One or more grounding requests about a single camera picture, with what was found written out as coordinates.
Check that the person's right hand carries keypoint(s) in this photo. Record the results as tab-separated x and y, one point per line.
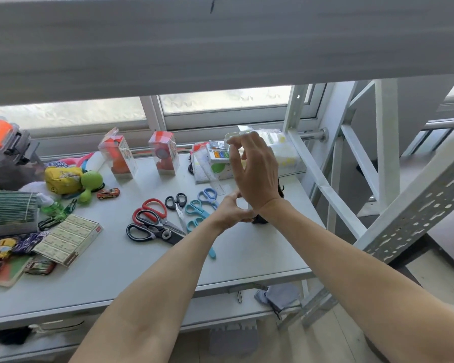
257	173

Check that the person's left hand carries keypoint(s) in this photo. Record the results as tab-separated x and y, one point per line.
227	213

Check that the person's left thumb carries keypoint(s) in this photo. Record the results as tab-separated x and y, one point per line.
232	195

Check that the person's right fingers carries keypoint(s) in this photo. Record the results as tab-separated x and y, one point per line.
246	141

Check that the black wristband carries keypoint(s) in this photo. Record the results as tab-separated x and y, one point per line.
260	220

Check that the clear plastic box yellow items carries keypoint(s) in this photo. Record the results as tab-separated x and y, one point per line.
287	154

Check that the person's left forearm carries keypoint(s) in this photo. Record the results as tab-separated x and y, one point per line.
155	294

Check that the person's right forearm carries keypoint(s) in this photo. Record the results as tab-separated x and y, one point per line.
348	275

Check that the small box of coloured clips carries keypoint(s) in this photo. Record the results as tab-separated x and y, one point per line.
218	153

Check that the white stationery set package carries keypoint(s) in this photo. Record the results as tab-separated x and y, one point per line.
215	170

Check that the clear plastic ruler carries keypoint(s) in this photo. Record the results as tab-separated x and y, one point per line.
208	173

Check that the metal rod with round flange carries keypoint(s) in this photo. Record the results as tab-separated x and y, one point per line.
317	135

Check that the clear box with red toy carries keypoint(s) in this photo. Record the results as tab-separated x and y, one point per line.
163	153

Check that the large black red scissors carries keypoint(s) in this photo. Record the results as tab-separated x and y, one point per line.
151	232

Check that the grey upper shelf board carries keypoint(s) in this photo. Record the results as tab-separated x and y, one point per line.
212	41

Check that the grey cloth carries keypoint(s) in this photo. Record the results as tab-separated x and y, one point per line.
280	296

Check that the clear box with orange toy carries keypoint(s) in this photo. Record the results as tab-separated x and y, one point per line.
119	156

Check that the white lower shelf board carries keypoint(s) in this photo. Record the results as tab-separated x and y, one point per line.
212	315

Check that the orange red toy car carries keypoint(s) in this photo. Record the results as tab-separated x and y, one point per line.
108	193

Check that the green round toy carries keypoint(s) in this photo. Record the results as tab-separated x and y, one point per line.
90	181

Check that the pink and blue cloth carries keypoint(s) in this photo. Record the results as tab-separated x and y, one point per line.
73	161

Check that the white box of small packets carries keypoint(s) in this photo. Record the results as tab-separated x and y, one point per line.
68	240

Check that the yellow pouch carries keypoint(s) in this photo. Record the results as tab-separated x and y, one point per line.
62	180

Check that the green glue bottle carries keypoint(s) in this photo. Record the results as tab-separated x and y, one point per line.
51	207

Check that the packed striped toy car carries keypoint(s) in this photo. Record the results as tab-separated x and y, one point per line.
41	267

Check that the yellow toy car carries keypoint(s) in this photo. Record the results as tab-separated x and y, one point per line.
4	248

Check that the orange green booklet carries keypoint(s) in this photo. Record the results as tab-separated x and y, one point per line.
11	274

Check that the white window frame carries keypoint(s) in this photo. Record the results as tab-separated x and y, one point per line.
155	117

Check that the white perforated metal shelf frame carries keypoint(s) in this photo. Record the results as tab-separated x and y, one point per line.
420	207

